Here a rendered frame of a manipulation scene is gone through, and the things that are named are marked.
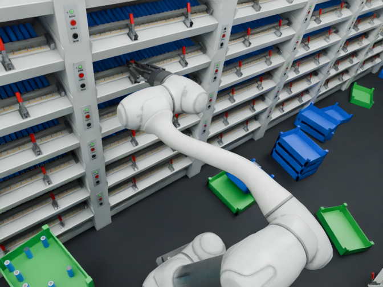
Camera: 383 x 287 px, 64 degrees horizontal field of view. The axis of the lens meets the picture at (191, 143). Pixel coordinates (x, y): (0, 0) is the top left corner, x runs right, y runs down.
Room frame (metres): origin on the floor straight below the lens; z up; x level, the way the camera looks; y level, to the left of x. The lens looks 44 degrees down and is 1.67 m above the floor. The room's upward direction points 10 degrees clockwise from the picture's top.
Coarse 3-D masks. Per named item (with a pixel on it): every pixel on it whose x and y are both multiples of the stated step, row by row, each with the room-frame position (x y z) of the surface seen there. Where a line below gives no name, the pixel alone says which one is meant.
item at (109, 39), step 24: (144, 0) 1.26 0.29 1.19; (168, 0) 1.33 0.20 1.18; (192, 0) 1.39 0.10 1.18; (96, 24) 1.03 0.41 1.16; (120, 24) 1.07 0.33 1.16; (144, 24) 1.14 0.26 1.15; (168, 24) 1.21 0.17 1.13; (192, 24) 1.25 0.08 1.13; (216, 24) 1.35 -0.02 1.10; (96, 48) 0.95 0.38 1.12; (120, 48) 1.00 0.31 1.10
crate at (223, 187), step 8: (216, 176) 1.38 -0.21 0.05; (224, 176) 1.42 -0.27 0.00; (208, 184) 1.31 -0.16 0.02; (216, 184) 1.34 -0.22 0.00; (224, 184) 1.35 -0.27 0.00; (232, 184) 1.36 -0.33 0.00; (216, 192) 1.25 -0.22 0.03; (224, 192) 1.28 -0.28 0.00; (232, 192) 1.29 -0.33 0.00; (240, 192) 1.30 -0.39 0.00; (224, 200) 1.20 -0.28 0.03; (232, 200) 1.22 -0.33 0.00; (240, 200) 1.24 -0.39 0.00; (248, 200) 1.25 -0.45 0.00; (232, 208) 1.14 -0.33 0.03; (240, 208) 1.12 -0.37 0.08
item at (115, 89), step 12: (192, 36) 1.46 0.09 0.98; (204, 48) 1.37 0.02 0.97; (168, 60) 1.25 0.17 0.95; (192, 60) 1.30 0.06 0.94; (204, 60) 1.33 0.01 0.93; (180, 72) 1.22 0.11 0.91; (108, 84) 1.00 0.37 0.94; (120, 84) 1.02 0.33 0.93; (132, 84) 1.04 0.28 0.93; (144, 84) 1.08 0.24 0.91; (96, 96) 0.92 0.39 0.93; (108, 96) 0.96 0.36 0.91
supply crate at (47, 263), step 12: (48, 228) 0.55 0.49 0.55; (36, 240) 0.51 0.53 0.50; (48, 240) 0.53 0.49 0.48; (12, 252) 0.44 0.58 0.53; (24, 252) 0.47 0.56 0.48; (36, 252) 0.48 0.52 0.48; (48, 252) 0.48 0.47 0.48; (60, 252) 0.49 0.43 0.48; (0, 264) 0.39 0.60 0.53; (24, 264) 0.42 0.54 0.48; (36, 264) 0.43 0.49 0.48; (48, 264) 0.44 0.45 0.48; (60, 264) 0.45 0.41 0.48; (72, 264) 0.45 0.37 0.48; (12, 276) 0.38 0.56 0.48; (24, 276) 0.38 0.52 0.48; (36, 276) 0.39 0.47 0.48; (48, 276) 0.40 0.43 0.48; (60, 276) 0.40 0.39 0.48; (84, 276) 0.42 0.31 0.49
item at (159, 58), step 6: (186, 48) 1.33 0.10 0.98; (192, 48) 1.35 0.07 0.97; (198, 48) 1.38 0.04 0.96; (168, 54) 1.25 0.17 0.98; (174, 54) 1.27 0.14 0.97; (180, 54) 1.30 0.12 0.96; (192, 54) 1.33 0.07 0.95; (144, 60) 1.16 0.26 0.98; (150, 60) 1.18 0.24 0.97; (156, 60) 1.20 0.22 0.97; (162, 60) 1.22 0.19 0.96; (120, 66) 1.08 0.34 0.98; (126, 66) 1.10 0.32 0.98; (102, 72) 1.02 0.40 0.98; (108, 72) 1.03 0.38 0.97; (114, 72) 1.05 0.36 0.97; (120, 72) 1.07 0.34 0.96; (96, 78) 0.99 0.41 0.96; (102, 78) 1.01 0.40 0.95
